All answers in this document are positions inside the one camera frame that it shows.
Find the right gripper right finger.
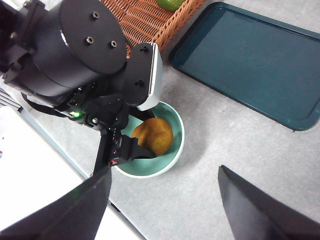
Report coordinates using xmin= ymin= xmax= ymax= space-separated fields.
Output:
xmin=217 ymin=164 xmax=320 ymax=240

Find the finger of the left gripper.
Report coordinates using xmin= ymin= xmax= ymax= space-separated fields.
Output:
xmin=128 ymin=106 xmax=156 ymax=122
xmin=121 ymin=136 xmax=158 ymax=161

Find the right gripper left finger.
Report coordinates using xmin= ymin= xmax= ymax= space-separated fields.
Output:
xmin=0 ymin=165 xmax=113 ymax=240

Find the orange-brown kiwifruit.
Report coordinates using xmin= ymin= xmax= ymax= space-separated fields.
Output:
xmin=131 ymin=117 xmax=175 ymax=157

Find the teal ribbed bowl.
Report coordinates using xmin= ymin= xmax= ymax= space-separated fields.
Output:
xmin=113 ymin=101 xmax=186 ymax=179

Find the brown wicker basket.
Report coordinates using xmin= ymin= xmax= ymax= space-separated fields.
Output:
xmin=99 ymin=0 xmax=206 ymax=60

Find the grey ribbed metal panel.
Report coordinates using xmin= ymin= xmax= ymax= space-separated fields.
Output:
xmin=0 ymin=86 xmax=23 ymax=113

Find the green avocado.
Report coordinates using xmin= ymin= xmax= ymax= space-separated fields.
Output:
xmin=156 ymin=0 xmax=186 ymax=12

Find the dark teal rectangular tray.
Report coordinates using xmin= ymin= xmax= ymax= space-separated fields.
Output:
xmin=168 ymin=1 xmax=320 ymax=132

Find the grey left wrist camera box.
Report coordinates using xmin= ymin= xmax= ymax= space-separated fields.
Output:
xmin=126 ymin=42 xmax=165 ymax=112

